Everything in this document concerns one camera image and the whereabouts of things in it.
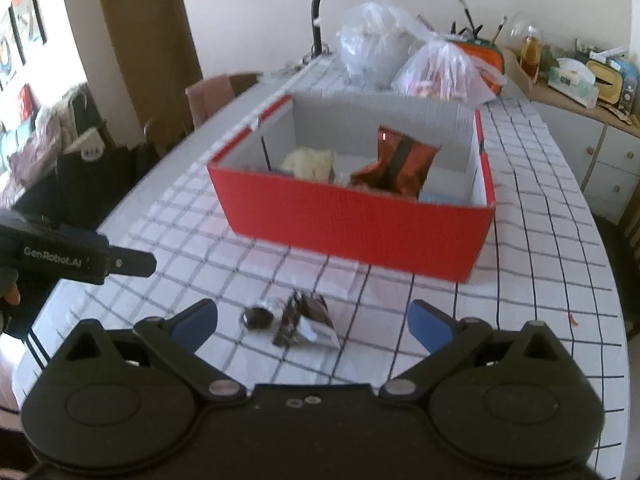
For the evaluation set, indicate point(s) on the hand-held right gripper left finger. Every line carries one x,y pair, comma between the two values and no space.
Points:
197,317

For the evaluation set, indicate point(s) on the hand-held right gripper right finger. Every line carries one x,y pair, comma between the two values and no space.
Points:
425,325

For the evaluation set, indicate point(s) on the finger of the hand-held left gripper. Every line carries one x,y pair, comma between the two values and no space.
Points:
80,235
131,262

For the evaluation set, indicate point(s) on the small silver snack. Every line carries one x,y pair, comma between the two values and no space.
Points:
257,316

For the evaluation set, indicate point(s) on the dark and white snack packet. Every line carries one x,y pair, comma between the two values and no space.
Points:
305,324

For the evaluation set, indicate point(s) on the red cardboard box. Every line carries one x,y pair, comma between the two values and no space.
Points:
350,225

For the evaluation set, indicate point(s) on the red foil snack bag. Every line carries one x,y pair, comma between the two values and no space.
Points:
395,160

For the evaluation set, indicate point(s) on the person's left hand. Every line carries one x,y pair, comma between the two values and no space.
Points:
10,294

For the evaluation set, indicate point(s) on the dark jacket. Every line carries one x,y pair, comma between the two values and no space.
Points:
85,180

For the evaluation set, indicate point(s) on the pile of clothes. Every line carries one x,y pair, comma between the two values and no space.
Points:
35,140

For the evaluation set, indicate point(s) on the wooden chair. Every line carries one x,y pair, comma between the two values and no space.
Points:
165,135

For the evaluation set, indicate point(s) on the pink cloth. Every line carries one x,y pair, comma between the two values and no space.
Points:
210,97

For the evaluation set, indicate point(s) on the dark chair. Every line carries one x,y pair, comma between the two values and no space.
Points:
620,250

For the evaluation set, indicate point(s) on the wooden door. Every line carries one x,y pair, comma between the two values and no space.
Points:
145,35

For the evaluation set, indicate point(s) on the white wooden cabinet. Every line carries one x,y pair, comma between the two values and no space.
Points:
600,160

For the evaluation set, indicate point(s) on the clear plastic bag with food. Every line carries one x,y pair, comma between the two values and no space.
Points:
445,72

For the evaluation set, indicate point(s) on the wooden desktop rack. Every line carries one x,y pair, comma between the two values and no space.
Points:
517,72

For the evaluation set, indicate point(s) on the clear plastic bag with bowl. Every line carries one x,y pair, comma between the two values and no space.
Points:
370,55

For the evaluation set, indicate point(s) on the orange folding container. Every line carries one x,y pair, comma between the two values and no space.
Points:
482,55

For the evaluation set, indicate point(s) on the tissue box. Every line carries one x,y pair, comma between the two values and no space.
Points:
572,80

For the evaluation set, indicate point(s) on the glass jar with amber contents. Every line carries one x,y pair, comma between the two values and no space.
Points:
530,52

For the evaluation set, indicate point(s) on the black brush stand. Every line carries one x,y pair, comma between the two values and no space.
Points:
467,27

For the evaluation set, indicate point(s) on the yellow box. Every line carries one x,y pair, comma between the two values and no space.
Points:
607,80

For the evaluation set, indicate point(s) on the large clear glass jar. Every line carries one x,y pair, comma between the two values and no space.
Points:
517,22

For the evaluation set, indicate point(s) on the framed wall pictures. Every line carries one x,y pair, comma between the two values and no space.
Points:
20,25

